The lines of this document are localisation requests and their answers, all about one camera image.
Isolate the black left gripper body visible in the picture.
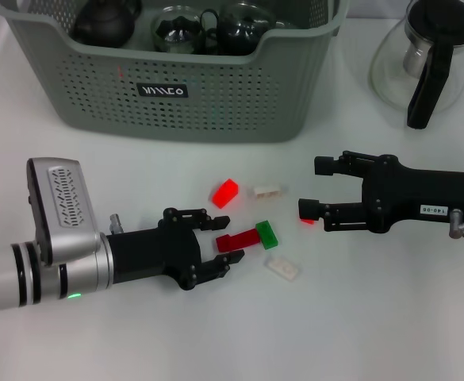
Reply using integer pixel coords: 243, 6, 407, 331
105, 207, 205, 293

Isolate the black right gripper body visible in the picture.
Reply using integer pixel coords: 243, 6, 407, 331
360, 152, 464, 234

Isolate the dark red long brick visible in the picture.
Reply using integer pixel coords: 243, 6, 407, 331
215, 228, 260, 254

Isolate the orange-red sloped brick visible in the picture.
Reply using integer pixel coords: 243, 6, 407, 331
209, 178, 240, 210

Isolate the green studded brick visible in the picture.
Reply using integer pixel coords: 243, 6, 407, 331
255, 220, 279, 251

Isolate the white studded plate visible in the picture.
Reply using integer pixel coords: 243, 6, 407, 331
263, 255, 303, 282

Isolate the white hollow brick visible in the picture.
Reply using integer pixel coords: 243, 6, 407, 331
252, 185, 286, 202

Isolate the grey perforated storage bin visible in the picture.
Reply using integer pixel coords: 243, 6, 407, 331
0, 0, 351, 144

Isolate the black teapot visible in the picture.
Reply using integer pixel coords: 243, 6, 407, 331
71, 0, 142, 48

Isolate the glass pitcher with black handle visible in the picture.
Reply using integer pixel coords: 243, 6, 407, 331
368, 0, 464, 130

